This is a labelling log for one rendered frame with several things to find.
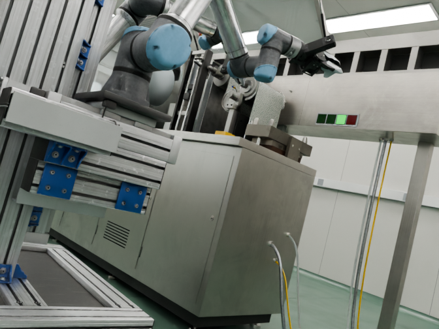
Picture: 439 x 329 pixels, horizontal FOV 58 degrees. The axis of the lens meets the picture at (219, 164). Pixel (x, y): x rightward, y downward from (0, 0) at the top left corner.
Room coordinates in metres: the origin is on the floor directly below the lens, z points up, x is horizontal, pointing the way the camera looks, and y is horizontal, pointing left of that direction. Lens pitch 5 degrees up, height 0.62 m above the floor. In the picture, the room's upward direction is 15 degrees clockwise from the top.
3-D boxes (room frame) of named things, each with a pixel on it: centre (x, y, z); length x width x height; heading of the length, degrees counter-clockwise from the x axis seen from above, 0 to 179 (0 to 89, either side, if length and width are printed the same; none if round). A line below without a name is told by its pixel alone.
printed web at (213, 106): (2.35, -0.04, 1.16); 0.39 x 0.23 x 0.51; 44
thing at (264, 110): (2.22, -0.18, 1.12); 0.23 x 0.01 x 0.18; 134
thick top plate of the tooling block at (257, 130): (2.15, -0.29, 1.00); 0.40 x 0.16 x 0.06; 134
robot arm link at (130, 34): (1.20, 0.33, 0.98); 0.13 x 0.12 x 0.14; 40
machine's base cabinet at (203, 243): (2.88, 0.57, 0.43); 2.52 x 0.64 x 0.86; 44
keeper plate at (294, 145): (2.10, -0.36, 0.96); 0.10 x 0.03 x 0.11; 134
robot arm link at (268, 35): (1.37, -0.07, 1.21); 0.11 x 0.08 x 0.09; 115
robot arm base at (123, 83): (1.20, 0.33, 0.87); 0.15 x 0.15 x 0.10
